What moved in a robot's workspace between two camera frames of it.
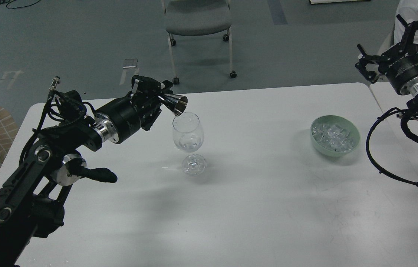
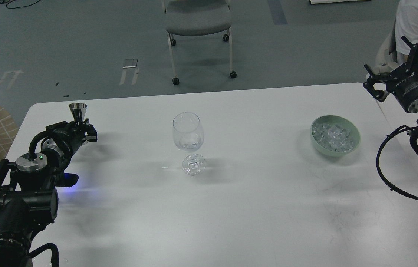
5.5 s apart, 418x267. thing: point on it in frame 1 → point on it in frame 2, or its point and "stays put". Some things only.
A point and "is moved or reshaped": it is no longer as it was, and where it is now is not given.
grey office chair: x=197 y=17 stays put
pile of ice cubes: x=333 y=137 stays put
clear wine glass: x=188 y=135 stays put
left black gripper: x=119 y=120 → x=62 y=142
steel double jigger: x=177 y=104 is moved or reshaped
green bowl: x=334 y=136 stays put
